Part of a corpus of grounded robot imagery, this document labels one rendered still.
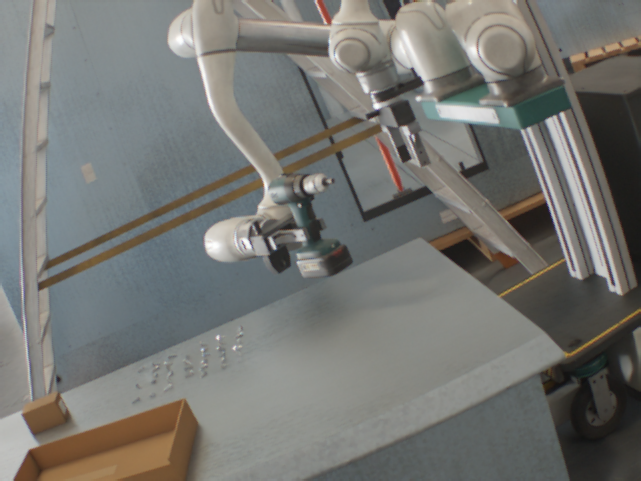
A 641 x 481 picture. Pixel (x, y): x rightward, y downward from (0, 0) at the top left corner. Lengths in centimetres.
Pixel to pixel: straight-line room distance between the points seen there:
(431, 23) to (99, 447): 144
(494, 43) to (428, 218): 246
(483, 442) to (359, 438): 25
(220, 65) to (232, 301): 205
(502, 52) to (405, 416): 78
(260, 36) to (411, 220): 187
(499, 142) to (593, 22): 397
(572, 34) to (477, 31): 626
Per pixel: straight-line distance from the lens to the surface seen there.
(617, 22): 839
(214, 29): 261
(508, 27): 214
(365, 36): 221
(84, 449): 218
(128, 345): 459
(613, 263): 271
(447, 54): 282
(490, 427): 190
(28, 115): 362
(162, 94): 438
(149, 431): 212
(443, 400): 180
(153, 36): 438
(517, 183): 459
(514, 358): 182
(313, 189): 232
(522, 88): 239
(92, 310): 456
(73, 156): 444
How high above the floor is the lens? 133
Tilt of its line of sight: 13 degrees down
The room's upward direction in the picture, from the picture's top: 23 degrees counter-clockwise
